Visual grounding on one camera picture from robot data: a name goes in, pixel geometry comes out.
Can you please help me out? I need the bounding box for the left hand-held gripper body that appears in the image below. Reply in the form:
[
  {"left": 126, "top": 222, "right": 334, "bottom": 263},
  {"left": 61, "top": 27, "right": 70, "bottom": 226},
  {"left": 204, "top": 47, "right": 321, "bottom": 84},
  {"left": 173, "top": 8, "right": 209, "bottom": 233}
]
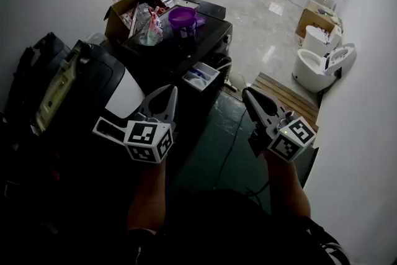
[{"left": 123, "top": 111, "right": 177, "bottom": 164}]

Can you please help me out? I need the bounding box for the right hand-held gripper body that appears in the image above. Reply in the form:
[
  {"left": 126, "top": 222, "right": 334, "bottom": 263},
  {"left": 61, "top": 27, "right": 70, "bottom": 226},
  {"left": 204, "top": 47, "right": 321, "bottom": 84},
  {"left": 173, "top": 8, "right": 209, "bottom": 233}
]
[{"left": 248, "top": 108, "right": 316, "bottom": 163}]

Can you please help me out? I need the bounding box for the white detergent drawer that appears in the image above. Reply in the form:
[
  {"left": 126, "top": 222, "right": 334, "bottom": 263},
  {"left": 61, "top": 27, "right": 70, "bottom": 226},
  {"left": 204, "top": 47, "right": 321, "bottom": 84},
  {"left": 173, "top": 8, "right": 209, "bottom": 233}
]
[{"left": 182, "top": 61, "right": 220, "bottom": 92}]

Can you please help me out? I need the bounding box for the purple powder container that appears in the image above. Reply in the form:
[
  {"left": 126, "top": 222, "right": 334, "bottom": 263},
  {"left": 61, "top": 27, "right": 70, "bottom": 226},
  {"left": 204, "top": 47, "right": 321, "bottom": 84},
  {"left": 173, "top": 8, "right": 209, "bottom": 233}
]
[{"left": 168, "top": 6, "right": 199, "bottom": 41}]

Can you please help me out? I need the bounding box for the person's left forearm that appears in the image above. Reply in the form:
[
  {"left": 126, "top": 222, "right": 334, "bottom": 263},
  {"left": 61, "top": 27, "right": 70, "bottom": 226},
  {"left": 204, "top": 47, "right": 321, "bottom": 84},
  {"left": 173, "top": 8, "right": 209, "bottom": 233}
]
[{"left": 127, "top": 158, "right": 168, "bottom": 233}]

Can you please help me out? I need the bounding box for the person's right forearm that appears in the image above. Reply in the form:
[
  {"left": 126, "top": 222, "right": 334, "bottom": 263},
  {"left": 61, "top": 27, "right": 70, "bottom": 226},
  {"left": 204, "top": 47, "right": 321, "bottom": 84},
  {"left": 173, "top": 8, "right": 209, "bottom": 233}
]
[{"left": 263, "top": 150, "right": 311, "bottom": 218}]

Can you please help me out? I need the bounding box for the floral detergent refill pouch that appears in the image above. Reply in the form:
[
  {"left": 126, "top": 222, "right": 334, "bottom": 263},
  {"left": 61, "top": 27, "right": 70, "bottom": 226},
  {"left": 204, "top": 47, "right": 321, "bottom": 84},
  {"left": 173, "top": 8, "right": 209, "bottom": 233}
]
[{"left": 138, "top": 7, "right": 164, "bottom": 47}]

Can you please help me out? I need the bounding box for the wooden slat platform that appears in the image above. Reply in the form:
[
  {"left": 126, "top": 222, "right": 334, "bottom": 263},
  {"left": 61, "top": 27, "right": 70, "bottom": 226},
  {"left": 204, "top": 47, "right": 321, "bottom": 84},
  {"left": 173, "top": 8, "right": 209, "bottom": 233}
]
[{"left": 250, "top": 71, "right": 320, "bottom": 131}]

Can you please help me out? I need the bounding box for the white and black appliance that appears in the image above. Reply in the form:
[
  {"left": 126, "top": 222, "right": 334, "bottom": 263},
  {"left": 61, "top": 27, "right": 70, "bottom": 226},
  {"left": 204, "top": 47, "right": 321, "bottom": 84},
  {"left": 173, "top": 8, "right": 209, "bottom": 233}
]
[{"left": 66, "top": 40, "right": 146, "bottom": 145}]

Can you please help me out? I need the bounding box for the black washing machine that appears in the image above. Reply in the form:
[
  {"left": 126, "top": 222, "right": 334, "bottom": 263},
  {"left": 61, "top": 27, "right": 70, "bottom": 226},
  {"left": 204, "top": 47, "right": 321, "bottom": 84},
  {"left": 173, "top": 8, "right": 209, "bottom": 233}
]
[{"left": 120, "top": 7, "right": 233, "bottom": 134}]

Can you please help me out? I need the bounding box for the small white box appliance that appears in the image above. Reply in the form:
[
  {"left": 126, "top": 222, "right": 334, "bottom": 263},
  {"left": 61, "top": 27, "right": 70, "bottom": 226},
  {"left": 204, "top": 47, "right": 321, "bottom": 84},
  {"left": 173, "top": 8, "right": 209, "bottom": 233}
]
[{"left": 83, "top": 32, "right": 108, "bottom": 46}]

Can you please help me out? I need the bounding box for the open cardboard box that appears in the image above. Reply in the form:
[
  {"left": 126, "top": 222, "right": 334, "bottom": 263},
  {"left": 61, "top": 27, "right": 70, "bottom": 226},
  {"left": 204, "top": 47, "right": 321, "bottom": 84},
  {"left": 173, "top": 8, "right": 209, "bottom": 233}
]
[
  {"left": 294, "top": 0, "right": 344, "bottom": 47},
  {"left": 104, "top": 0, "right": 170, "bottom": 44}
]

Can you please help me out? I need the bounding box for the beige plastic panel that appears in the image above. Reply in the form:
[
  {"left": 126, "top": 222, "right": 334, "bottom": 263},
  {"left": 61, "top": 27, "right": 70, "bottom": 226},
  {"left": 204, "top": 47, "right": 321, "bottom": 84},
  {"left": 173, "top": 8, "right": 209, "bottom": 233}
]
[{"left": 33, "top": 46, "right": 78, "bottom": 134}]

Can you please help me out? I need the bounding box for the black marble sink counter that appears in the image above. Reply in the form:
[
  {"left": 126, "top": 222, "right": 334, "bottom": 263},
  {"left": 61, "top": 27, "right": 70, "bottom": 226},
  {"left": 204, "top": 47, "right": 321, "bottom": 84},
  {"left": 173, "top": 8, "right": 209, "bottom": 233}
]
[{"left": 158, "top": 0, "right": 226, "bottom": 21}]

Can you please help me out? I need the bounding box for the black cable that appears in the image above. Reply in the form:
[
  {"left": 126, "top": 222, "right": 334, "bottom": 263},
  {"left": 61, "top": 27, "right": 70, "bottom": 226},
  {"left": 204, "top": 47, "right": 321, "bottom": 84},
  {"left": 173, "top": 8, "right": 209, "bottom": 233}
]
[{"left": 213, "top": 108, "right": 249, "bottom": 190}]

